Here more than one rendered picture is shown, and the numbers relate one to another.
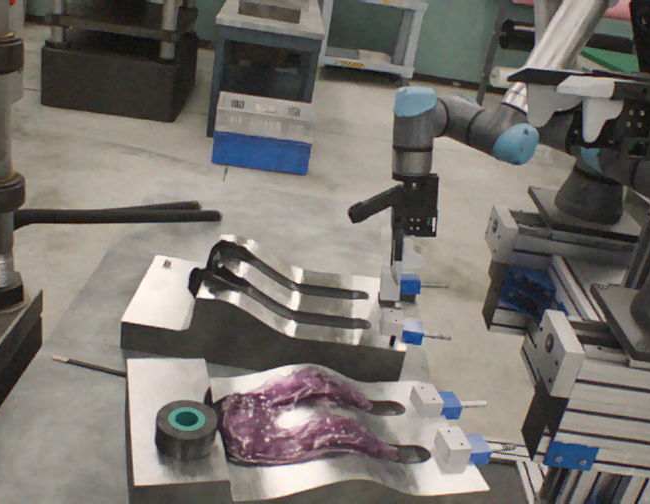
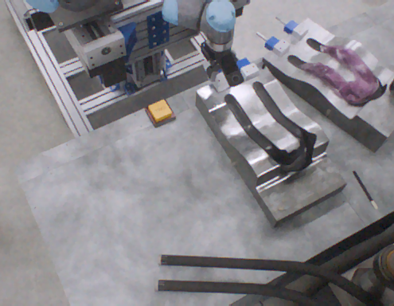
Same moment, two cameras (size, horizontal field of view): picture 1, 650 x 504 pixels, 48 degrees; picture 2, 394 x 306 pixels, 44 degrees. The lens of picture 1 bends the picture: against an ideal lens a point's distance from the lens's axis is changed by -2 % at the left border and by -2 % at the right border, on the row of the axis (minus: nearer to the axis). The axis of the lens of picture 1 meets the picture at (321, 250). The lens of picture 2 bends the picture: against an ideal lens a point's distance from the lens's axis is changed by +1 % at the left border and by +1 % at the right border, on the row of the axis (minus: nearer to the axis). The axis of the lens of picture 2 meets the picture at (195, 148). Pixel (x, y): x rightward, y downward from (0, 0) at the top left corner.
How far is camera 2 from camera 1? 2.00 m
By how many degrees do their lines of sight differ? 80
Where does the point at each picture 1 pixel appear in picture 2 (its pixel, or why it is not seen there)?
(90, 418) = (388, 162)
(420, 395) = (286, 47)
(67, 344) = (363, 213)
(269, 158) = not seen: outside the picture
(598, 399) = not seen: outside the picture
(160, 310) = (322, 175)
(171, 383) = (382, 113)
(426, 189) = not seen: hidden behind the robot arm
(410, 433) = (302, 48)
